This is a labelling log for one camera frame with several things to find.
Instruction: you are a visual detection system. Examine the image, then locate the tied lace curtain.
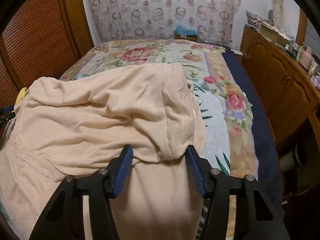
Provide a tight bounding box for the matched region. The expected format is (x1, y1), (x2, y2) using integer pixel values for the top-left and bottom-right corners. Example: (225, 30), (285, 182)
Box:
(270, 0), (285, 20)

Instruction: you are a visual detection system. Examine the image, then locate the small cardboard box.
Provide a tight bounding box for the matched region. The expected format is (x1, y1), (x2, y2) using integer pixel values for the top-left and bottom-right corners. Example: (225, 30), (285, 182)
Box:
(174, 31), (199, 40)

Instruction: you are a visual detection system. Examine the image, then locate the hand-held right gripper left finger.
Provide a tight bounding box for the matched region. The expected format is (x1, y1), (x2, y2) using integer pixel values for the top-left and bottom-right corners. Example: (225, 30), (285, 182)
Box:
(29, 144), (134, 240)

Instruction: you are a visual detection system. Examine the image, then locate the teal cloth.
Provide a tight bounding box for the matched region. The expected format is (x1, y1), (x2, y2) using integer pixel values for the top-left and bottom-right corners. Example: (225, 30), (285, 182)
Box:
(175, 24), (198, 37)

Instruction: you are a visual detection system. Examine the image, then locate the yellow plush toy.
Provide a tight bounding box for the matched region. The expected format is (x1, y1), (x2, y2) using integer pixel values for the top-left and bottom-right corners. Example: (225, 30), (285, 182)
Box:
(15, 87), (27, 103)

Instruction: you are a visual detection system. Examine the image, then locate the pink bottle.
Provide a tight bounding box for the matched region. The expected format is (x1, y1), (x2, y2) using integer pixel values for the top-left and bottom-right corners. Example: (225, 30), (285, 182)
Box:
(300, 46), (313, 69)

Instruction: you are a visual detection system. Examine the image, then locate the floral blanket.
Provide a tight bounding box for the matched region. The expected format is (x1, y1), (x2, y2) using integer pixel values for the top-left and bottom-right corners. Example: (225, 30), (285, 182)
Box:
(59, 39), (262, 240)

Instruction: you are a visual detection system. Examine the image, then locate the pile of folded cloths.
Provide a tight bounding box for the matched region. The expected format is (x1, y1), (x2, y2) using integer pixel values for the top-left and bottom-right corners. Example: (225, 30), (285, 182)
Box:
(245, 10), (272, 28)

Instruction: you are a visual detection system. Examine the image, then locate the cream beige garment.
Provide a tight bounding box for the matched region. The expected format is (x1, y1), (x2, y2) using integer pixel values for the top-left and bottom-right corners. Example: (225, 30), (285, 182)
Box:
(0, 63), (207, 240)

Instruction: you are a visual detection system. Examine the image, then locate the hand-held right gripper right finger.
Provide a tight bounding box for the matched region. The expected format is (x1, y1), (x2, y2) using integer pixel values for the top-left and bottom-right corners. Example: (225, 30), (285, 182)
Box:
(185, 145), (292, 240)

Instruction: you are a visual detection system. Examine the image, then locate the circle print curtain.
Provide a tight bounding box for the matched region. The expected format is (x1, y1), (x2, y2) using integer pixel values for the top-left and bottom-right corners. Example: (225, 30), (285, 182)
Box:
(86, 0), (243, 47)

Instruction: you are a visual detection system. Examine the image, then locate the wooden side cabinet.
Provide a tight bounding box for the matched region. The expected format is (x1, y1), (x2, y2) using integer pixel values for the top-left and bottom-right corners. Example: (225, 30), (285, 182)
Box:
(240, 26), (320, 155)

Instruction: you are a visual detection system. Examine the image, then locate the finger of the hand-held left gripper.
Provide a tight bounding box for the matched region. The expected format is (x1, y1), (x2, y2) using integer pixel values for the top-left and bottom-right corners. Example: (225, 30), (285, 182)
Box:
(0, 106), (16, 128)

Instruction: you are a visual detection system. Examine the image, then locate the grey window blind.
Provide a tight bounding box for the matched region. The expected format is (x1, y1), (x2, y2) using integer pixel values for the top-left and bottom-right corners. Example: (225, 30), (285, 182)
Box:
(306, 22), (320, 55)

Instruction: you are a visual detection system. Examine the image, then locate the leaf print bed cover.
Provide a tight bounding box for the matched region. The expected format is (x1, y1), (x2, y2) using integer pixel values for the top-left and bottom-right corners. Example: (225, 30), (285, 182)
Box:
(0, 74), (232, 240)

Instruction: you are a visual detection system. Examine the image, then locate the open cardboard box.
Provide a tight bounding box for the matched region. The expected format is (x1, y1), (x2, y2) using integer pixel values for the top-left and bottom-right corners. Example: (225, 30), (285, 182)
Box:
(260, 24), (288, 44)

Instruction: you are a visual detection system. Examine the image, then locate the wooden louvered wardrobe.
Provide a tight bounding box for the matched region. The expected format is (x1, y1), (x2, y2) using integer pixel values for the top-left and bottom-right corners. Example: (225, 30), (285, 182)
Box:
(0, 0), (94, 140)

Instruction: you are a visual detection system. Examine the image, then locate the dark blue bed sheet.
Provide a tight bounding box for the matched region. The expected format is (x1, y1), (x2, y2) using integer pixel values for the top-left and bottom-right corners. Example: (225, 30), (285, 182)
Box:
(222, 45), (283, 200)

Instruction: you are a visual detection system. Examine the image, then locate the grey waste bin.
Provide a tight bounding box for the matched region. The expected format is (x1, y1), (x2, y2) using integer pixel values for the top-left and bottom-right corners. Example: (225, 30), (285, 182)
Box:
(280, 142), (308, 173)

